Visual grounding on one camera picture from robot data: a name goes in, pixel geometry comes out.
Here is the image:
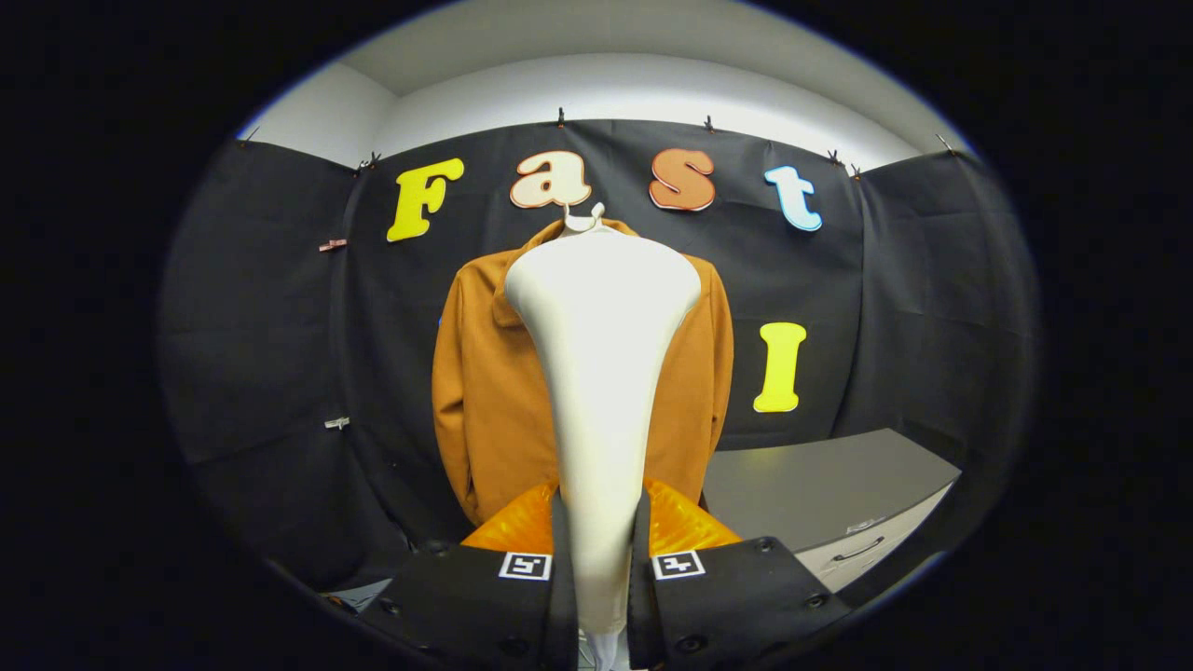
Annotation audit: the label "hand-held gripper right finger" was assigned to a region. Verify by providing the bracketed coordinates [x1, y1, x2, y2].
[626, 478, 854, 671]

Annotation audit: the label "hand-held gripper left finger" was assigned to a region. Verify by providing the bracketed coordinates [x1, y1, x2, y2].
[350, 480, 579, 671]

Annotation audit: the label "brown button-up shirt clothes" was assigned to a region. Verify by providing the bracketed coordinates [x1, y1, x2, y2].
[431, 219, 734, 527]

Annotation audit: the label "white garment steamer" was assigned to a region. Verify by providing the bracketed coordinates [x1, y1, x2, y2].
[504, 226, 702, 671]

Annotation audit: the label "grey drawer cabinet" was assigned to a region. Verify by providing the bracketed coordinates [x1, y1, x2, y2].
[701, 429, 963, 595]

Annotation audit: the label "black backdrop cloth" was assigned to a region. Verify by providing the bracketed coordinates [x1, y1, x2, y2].
[158, 119, 1043, 597]

